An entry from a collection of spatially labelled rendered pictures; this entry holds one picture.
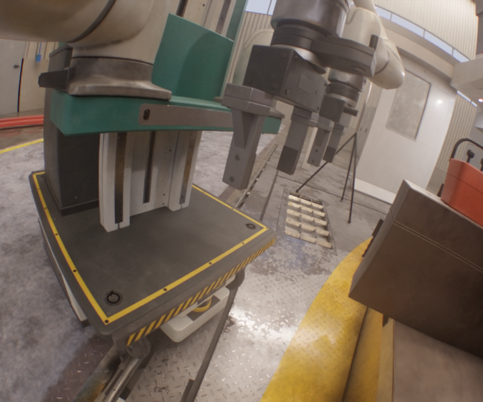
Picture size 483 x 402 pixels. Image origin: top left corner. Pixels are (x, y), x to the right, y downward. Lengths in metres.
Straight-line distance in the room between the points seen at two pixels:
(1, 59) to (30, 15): 5.60
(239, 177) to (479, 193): 0.62
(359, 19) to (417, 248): 0.57
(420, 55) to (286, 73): 3.82
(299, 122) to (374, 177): 3.49
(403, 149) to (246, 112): 3.75
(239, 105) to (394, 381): 0.66
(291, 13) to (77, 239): 0.69
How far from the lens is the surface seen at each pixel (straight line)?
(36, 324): 0.96
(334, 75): 0.54
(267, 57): 0.24
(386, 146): 3.78
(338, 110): 0.50
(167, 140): 0.77
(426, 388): 0.74
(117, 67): 0.38
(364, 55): 0.26
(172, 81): 0.63
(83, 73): 0.39
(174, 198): 0.82
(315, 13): 0.28
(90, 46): 0.39
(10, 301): 1.06
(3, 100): 5.94
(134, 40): 0.39
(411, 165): 4.03
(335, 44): 0.26
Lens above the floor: 0.75
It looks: 24 degrees down
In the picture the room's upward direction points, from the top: 15 degrees clockwise
